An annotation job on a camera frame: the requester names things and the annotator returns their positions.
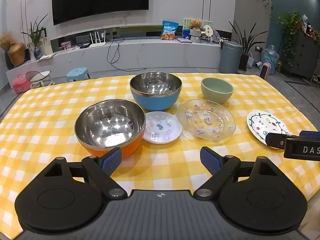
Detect green long-leaf plant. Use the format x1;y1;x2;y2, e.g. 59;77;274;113
21;14;48;48

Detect blue water bottle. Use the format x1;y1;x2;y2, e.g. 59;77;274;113
262;45;279;74

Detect clear glass plate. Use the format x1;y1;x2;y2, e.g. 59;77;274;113
176;99;237;142

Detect dried flowers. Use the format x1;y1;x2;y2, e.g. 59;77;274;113
0;31;15;50

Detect pink plastic box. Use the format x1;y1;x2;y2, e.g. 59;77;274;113
12;74;33;94

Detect dark vase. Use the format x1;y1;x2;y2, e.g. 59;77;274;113
4;50;14;70

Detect tall leafy plant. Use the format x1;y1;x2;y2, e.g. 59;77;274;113
229;20;268;55

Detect long green bar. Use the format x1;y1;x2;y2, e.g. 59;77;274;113
117;25;163;33

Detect white and dark baby seat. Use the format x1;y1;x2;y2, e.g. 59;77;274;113
25;70;54;89

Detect white painted plate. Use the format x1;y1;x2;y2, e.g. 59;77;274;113
247;110;290;146

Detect round white paper fan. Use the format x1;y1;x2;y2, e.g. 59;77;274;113
203;25;214;42

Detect yellow checked tablecloth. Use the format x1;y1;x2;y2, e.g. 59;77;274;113
0;72;320;233

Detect drawing paper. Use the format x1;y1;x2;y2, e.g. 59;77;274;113
27;35;53;55

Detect grey trash can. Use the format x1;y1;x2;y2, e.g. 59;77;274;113
219;40;243;74

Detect orange steel bowl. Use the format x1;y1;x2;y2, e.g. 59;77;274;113
74;99;147;159

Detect white router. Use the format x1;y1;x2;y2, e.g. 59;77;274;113
89;30;107;48

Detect green picture board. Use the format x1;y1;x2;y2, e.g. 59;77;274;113
182;18;212;39

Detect small white sticker plate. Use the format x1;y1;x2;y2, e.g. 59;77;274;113
142;111;183;145

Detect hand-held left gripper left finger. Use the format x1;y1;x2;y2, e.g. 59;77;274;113
42;147;127;200

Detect white marble TV console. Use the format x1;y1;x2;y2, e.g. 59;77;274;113
5;38;222;82

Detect blue steel bowl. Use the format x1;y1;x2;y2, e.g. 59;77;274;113
129;72;182;112

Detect gold vase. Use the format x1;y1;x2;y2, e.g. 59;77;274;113
8;42;26;65

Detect trailing pothos plant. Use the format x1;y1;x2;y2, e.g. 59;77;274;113
276;12;304;67

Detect green ceramic bowl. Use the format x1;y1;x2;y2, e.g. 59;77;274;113
201;77;234;105

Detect blue snack bag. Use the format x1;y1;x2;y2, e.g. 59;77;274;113
160;21;179;41

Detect dark grey cabinet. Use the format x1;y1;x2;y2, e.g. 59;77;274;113
281;29;320;83

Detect black cable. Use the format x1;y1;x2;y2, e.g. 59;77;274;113
107;38;148;71

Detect beige space heater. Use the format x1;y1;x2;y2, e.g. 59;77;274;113
259;63;270;80

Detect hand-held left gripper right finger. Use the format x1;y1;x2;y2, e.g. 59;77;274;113
192;146;278;200

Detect black television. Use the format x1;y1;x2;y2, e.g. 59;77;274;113
51;0;150;26

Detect light blue stool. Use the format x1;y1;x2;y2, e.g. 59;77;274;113
66;67;91;82

